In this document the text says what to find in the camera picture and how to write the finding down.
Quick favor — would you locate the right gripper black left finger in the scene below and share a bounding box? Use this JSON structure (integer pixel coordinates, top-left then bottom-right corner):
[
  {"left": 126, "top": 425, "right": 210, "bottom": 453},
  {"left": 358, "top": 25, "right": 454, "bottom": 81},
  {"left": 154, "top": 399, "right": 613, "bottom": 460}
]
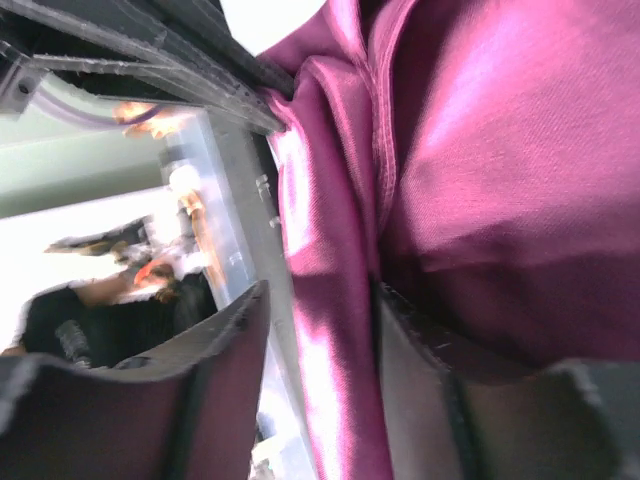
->
[{"left": 1, "top": 281, "right": 270, "bottom": 479}]

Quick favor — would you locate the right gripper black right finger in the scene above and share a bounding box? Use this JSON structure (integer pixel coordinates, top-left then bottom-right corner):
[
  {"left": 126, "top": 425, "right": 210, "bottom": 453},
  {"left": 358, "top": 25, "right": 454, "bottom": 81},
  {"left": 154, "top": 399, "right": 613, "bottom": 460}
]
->
[{"left": 377, "top": 285, "right": 639, "bottom": 479}]

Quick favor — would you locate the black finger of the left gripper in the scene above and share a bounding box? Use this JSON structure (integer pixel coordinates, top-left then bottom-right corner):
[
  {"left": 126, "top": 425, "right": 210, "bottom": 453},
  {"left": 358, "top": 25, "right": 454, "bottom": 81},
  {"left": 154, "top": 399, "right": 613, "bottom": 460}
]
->
[{"left": 1, "top": 1, "right": 293, "bottom": 133}]

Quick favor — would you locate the purple cloth napkin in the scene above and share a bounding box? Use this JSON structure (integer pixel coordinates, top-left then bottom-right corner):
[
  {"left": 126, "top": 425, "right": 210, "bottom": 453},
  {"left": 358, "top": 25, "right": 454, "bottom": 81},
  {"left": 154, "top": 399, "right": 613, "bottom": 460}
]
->
[{"left": 264, "top": 1, "right": 639, "bottom": 479}]

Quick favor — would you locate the person in black shirt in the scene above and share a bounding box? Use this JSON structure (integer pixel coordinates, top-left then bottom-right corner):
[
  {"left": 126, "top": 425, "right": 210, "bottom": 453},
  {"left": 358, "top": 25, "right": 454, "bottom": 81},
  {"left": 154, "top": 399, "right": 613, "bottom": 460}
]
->
[{"left": 2, "top": 261, "right": 218, "bottom": 368}]

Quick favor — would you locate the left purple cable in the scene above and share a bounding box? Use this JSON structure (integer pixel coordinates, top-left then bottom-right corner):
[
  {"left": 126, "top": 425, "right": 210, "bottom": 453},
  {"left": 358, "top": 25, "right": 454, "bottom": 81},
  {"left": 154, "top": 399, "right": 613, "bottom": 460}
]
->
[{"left": 29, "top": 84, "right": 166, "bottom": 132}]

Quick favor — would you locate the aluminium rail frame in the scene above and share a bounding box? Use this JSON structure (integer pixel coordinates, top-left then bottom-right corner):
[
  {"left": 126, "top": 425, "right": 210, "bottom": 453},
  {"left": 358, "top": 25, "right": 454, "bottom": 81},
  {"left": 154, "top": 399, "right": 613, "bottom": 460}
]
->
[{"left": 159, "top": 109, "right": 301, "bottom": 480}]

